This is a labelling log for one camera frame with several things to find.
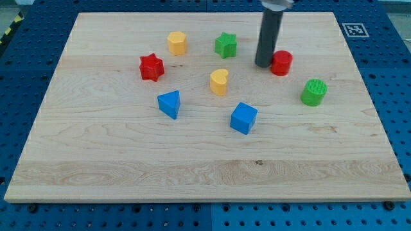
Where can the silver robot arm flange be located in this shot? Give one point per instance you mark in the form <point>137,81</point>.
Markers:
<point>277,5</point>

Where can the yellow heart block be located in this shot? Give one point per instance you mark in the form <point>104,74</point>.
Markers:
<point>218,81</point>

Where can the green star block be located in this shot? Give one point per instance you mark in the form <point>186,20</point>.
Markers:
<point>226,45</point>

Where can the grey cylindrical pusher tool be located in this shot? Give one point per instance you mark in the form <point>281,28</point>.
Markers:
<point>269,30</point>

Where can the white fiducial marker tag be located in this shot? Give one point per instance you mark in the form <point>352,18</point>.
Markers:
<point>355,30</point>

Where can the red star block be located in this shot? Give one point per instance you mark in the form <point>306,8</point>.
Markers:
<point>151,67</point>

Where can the yellow hexagon block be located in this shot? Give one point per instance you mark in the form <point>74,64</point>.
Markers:
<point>177,43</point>

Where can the blue triangle block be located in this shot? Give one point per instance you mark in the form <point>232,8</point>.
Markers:
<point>169,103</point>

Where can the light wooden board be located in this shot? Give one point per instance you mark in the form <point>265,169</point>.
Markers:
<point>99,136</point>

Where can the green cylinder block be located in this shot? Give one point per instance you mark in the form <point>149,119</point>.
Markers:
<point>314,92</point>

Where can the blue cube block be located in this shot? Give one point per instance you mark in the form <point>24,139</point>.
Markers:
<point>243,118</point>

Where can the red cylinder block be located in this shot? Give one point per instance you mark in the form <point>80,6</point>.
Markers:
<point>281,62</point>

